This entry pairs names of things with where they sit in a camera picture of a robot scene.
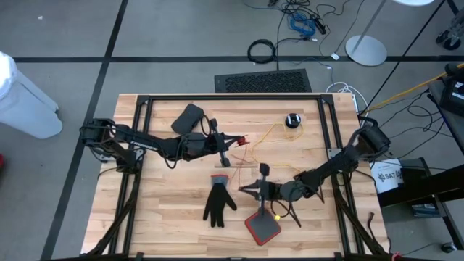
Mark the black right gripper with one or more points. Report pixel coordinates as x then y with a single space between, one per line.
272 191

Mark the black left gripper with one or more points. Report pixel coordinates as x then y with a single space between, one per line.
199 145

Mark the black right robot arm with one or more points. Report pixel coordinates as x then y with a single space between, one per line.
337 163

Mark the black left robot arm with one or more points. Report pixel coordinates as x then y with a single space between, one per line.
145 142

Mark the black glove grey red cuff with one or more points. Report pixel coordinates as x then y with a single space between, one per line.
217 203

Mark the red square box grey lid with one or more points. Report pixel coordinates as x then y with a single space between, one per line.
262 228

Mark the black zippered case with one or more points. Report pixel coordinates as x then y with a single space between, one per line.
186 119

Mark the black floor vent grate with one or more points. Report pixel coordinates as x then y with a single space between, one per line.
262 81

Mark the black power strip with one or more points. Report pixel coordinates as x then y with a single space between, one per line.
319 25

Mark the black equipment cart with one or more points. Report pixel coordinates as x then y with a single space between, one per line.
417 188

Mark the white plastic bin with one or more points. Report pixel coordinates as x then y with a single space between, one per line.
25 105

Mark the black electronics box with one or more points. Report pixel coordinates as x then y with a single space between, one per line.
456 94

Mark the black caster chair base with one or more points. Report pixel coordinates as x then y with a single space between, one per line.
451 42

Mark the black metal table frame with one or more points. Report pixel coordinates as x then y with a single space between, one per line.
235 97

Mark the grey round-base pedestal stand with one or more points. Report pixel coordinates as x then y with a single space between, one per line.
366 50

